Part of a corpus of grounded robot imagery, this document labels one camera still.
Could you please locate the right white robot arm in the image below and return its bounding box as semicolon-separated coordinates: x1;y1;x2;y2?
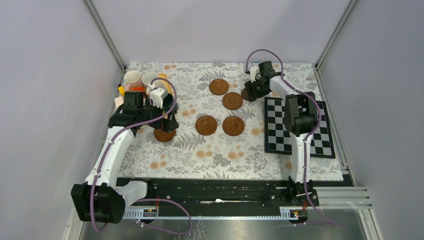
242;61;321;206

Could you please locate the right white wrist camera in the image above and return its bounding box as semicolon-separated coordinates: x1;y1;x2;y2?
249;66;260;83

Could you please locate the white pink block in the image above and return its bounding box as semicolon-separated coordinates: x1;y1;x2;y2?
114;96;124;109

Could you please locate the pink white mug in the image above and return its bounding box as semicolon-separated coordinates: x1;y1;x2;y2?
123;70;143;91

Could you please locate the black white checkerboard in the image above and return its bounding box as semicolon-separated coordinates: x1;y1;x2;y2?
264;97;336;159

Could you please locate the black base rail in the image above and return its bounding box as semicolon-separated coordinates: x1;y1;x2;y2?
133;178;319;217

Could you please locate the brown wooden coaster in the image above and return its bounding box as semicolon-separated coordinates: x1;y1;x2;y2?
195;115;218;136
222;116;245;137
222;92;244;110
153;129;177;143
209;78;230;96

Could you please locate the orange mug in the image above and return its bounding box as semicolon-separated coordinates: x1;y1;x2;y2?
129;86;146;93

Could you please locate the yellow tray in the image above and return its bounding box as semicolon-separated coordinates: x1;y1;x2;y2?
121;73;174;120

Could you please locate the yellow block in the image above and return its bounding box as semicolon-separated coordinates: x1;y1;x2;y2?
118;85;126;97

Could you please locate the dark brown coaster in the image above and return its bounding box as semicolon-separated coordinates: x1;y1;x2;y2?
240;88;250;102

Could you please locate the floral tablecloth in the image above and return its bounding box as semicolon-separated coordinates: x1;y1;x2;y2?
117;62;344;182

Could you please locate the light green mug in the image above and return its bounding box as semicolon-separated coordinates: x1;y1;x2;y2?
152;80;166;90

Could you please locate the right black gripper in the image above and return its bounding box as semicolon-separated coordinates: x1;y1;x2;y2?
244;77;270;103

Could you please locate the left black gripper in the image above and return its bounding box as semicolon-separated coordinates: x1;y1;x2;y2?
138;98;178;133

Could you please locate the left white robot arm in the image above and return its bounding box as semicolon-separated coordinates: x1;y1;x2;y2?
70;88;179;224

